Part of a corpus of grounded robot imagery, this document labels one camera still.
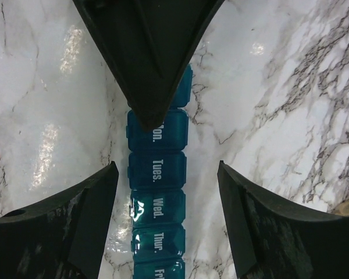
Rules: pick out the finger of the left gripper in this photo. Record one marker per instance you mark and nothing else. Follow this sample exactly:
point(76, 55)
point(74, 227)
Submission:
point(172, 31)
point(120, 32)

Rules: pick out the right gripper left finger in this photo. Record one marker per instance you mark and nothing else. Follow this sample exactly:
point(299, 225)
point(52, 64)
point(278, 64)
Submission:
point(62, 236)

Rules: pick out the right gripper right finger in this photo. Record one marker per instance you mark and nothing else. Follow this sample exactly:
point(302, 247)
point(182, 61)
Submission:
point(273, 237)

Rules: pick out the teal weekly pill organizer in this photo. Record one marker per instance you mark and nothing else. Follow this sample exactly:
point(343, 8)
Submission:
point(157, 172)

